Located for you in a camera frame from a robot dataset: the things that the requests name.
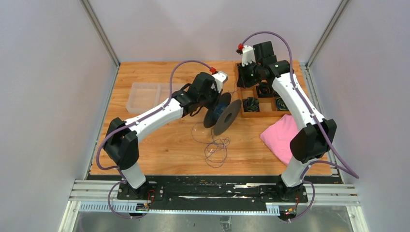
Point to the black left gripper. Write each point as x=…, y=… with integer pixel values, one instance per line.
x=214, y=90

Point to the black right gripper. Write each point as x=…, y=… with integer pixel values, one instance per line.
x=242, y=81

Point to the dark grey filament spool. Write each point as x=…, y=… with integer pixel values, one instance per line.
x=221, y=117

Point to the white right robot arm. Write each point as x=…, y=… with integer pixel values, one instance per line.
x=315, y=132

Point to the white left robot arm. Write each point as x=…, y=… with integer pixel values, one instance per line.
x=123, y=136

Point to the wooden compartment organizer tray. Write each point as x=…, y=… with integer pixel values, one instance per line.
x=271, y=104

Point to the clear plastic divided tray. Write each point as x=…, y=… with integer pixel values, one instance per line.
x=144, y=96

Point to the pink cloth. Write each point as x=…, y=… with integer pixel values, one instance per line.
x=278, y=136

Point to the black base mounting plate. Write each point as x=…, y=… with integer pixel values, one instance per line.
x=212, y=192

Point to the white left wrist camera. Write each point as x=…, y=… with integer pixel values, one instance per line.
x=220, y=79

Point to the aluminium corner frame post right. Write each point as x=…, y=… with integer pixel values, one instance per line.
x=343, y=4

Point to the aluminium corner frame post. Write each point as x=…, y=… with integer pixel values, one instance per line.
x=100, y=31
x=343, y=4

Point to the aluminium corner frame post left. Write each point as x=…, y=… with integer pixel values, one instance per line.
x=100, y=31

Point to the aluminium rail frame front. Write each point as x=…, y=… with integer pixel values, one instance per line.
x=332, y=206

